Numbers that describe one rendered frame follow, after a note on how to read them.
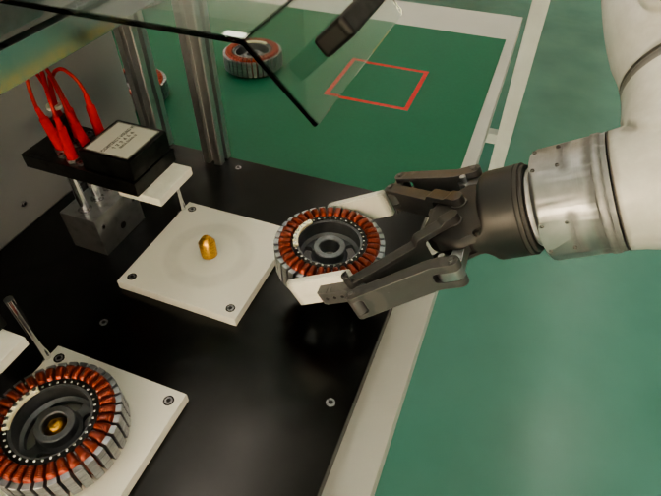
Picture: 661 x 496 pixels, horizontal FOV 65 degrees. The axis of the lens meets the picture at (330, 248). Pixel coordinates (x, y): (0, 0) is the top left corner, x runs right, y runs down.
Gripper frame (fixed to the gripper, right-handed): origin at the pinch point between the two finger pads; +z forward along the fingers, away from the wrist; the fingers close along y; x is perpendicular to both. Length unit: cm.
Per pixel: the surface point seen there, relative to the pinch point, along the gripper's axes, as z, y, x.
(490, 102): -5, -54, 15
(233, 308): 10.9, 6.0, 1.0
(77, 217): 26.9, 2.6, -13.2
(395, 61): 12, -64, 4
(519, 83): 6, -136, 48
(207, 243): 14.9, 0.0, -4.0
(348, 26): -11.0, -3.3, -18.0
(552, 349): 5, -63, 95
